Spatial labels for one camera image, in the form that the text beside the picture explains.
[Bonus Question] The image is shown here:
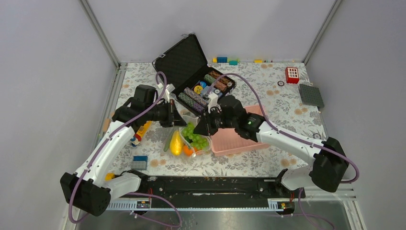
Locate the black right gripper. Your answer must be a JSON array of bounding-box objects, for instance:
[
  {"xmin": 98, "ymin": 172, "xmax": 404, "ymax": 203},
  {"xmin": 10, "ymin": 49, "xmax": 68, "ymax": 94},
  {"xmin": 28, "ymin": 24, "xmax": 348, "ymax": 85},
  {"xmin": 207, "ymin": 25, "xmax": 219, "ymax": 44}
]
[{"xmin": 193, "ymin": 106, "xmax": 237, "ymax": 136}]

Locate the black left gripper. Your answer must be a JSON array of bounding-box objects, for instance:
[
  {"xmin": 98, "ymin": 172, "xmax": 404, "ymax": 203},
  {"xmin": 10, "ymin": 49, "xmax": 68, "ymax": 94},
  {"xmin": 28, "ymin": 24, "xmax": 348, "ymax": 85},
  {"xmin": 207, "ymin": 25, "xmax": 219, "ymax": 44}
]
[{"xmin": 146, "ymin": 99, "xmax": 188, "ymax": 127}]

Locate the green toy grape bunch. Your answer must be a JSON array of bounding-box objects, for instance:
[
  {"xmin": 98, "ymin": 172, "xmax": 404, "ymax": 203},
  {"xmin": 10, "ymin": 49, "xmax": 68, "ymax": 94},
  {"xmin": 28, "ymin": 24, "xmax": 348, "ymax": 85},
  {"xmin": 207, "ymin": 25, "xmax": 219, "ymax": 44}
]
[{"xmin": 180, "ymin": 122, "xmax": 209, "ymax": 150}]

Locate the clear zip top bag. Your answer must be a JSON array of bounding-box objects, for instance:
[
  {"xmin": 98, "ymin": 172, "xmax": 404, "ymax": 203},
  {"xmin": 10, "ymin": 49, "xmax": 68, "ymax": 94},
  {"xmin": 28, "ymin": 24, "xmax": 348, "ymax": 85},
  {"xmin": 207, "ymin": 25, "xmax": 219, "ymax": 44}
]
[{"xmin": 162, "ymin": 114, "xmax": 212, "ymax": 159}]

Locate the yellow toy mango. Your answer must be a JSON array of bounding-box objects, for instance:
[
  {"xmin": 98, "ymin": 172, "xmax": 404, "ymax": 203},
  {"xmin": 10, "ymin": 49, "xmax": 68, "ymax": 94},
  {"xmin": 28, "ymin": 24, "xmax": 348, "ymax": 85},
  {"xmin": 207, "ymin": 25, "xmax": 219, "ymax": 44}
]
[{"xmin": 169, "ymin": 130, "xmax": 184, "ymax": 156}]

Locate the green toy cucumber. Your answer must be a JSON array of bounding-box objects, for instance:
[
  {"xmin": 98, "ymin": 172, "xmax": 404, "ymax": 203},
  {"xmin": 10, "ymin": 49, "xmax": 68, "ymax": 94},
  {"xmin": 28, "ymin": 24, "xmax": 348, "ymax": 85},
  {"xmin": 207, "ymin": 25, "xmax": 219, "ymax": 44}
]
[{"xmin": 163, "ymin": 130, "xmax": 175, "ymax": 152}]

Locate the pink plastic basket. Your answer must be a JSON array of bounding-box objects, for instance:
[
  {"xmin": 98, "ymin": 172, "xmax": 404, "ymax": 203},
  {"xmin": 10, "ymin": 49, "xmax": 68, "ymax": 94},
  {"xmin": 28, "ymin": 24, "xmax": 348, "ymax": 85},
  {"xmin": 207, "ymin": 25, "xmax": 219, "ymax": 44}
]
[{"xmin": 210, "ymin": 105, "xmax": 270, "ymax": 158}]

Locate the orange toy tangerine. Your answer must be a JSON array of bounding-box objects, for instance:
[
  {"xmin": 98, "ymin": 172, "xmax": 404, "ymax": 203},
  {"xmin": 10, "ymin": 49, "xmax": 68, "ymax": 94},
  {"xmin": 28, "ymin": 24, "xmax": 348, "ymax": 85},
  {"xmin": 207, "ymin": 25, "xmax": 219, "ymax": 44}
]
[{"xmin": 183, "ymin": 145, "xmax": 197, "ymax": 157}]

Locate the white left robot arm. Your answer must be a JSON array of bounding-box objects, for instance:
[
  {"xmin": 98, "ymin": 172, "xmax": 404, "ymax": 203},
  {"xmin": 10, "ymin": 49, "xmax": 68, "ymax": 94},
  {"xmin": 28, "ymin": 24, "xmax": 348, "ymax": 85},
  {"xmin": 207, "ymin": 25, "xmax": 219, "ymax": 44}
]
[{"xmin": 60, "ymin": 83, "xmax": 186, "ymax": 218}]

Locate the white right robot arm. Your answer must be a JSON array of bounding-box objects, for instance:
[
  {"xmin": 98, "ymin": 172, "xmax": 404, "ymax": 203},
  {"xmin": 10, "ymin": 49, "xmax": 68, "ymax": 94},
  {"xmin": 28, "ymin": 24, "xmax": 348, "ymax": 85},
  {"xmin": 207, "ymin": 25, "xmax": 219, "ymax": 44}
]
[{"xmin": 193, "ymin": 95, "xmax": 349, "ymax": 197}]

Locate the green purple poker chip row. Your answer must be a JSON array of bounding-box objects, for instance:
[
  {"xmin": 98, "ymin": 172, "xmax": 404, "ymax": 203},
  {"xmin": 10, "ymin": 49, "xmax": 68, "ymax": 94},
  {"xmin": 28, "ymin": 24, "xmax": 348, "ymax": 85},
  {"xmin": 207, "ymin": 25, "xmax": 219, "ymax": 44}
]
[{"xmin": 179, "ymin": 93, "xmax": 205, "ymax": 114}]

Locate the blue playing card deck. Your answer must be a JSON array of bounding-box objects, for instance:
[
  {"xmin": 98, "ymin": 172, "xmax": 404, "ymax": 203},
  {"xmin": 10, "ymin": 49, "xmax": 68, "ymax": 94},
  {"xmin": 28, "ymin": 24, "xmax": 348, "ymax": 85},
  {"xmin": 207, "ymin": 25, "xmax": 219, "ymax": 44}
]
[{"xmin": 200, "ymin": 86, "xmax": 223, "ymax": 99}]

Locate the yellow big blind button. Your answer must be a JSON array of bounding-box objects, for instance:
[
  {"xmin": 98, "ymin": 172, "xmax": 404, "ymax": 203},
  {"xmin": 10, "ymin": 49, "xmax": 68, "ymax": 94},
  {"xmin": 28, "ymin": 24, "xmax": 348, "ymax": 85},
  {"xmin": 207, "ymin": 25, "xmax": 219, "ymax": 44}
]
[{"xmin": 193, "ymin": 85, "xmax": 203, "ymax": 94}]

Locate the green brown poker chip row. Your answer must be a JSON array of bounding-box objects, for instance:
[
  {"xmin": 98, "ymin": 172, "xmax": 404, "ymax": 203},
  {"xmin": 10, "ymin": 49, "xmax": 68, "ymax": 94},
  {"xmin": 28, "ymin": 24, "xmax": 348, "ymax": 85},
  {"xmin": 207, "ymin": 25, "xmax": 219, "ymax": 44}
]
[{"xmin": 204, "ymin": 70, "xmax": 233, "ymax": 92}]

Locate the black poker chip case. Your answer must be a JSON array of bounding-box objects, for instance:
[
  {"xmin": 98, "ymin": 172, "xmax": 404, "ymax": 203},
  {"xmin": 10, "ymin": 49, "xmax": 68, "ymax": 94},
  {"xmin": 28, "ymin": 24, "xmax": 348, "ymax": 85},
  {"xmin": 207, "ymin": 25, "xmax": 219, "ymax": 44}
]
[{"xmin": 152, "ymin": 33, "xmax": 222, "ymax": 96}]

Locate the blue grey toy block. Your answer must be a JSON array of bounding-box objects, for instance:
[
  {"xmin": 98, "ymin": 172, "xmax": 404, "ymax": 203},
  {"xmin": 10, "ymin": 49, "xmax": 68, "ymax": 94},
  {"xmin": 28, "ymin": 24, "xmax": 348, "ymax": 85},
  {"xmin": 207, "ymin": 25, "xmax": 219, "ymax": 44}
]
[{"xmin": 130, "ymin": 156, "xmax": 148, "ymax": 171}]

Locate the wooden toy block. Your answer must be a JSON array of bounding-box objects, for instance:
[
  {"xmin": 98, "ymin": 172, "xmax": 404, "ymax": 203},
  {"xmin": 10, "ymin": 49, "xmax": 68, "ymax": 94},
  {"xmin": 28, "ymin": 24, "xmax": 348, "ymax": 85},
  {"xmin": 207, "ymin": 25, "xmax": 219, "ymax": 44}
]
[{"xmin": 101, "ymin": 118, "xmax": 111, "ymax": 133}]

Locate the blue yellow block row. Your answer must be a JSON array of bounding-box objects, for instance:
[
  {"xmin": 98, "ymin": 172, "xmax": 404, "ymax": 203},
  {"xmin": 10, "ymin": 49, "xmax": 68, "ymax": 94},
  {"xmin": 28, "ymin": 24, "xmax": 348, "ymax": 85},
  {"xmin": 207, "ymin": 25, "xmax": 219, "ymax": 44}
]
[{"xmin": 212, "ymin": 57, "xmax": 240, "ymax": 66}]

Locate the small yellow toy block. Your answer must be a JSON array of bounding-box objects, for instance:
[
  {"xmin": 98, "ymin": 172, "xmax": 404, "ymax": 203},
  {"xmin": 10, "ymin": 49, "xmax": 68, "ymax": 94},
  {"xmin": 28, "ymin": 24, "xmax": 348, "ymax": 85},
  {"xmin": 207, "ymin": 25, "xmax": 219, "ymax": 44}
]
[{"xmin": 105, "ymin": 173, "xmax": 116, "ymax": 181}]

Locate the red toy block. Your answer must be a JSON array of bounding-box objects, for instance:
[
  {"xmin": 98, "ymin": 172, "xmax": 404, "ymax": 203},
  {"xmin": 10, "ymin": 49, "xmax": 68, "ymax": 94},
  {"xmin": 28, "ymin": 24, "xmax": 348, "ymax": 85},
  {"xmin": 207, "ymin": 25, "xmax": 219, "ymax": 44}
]
[{"xmin": 285, "ymin": 67, "xmax": 300, "ymax": 84}]

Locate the grey building baseplate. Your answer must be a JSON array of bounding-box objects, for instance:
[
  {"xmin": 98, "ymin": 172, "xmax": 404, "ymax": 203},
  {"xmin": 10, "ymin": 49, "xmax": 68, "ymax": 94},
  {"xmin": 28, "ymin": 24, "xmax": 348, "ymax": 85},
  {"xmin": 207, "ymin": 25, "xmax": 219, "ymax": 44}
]
[{"xmin": 298, "ymin": 84, "xmax": 325, "ymax": 108}]

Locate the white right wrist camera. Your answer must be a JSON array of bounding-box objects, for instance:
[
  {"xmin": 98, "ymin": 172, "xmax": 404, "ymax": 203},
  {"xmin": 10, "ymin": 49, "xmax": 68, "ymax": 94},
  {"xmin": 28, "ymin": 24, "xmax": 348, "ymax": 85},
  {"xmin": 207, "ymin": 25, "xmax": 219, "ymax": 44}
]
[{"xmin": 207, "ymin": 92, "xmax": 218, "ymax": 113}]

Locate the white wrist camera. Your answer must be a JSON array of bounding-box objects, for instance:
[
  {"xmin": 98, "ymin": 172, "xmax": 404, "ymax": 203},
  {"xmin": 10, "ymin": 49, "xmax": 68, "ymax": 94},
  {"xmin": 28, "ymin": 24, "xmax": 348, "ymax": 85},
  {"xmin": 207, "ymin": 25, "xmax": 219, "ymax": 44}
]
[
  {"xmin": 207, "ymin": 92, "xmax": 218, "ymax": 113},
  {"xmin": 157, "ymin": 83, "xmax": 175, "ymax": 101}
]

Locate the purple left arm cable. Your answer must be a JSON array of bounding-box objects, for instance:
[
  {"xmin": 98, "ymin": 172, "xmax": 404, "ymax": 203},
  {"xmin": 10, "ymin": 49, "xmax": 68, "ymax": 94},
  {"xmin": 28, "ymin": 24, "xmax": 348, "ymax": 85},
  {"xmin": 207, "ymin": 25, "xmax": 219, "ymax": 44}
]
[{"xmin": 68, "ymin": 71, "xmax": 168, "ymax": 224}]

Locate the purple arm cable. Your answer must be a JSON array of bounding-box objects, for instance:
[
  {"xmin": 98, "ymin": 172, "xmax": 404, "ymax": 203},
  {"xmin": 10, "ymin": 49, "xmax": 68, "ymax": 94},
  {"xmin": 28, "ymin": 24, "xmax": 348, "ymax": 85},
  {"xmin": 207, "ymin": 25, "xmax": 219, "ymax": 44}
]
[
  {"xmin": 206, "ymin": 73, "xmax": 361, "ymax": 184},
  {"xmin": 68, "ymin": 71, "xmax": 168, "ymax": 224}
]

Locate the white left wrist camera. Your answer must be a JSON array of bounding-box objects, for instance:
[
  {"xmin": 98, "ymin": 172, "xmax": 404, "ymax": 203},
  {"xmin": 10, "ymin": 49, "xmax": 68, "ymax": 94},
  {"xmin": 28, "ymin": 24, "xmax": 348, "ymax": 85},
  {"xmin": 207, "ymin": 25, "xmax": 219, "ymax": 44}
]
[{"xmin": 157, "ymin": 83, "xmax": 175, "ymax": 101}]

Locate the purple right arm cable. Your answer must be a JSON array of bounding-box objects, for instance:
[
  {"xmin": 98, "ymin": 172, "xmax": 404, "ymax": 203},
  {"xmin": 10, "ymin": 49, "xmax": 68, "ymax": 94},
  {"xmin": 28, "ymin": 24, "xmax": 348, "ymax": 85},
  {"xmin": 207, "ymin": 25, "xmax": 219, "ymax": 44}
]
[{"xmin": 206, "ymin": 73, "xmax": 361, "ymax": 184}]

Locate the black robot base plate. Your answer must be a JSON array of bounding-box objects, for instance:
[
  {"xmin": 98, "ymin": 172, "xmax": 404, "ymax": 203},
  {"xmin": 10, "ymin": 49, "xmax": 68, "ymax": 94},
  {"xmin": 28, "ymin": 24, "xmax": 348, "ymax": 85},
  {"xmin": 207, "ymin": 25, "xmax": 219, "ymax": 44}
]
[{"xmin": 137, "ymin": 176, "xmax": 305, "ymax": 208}]

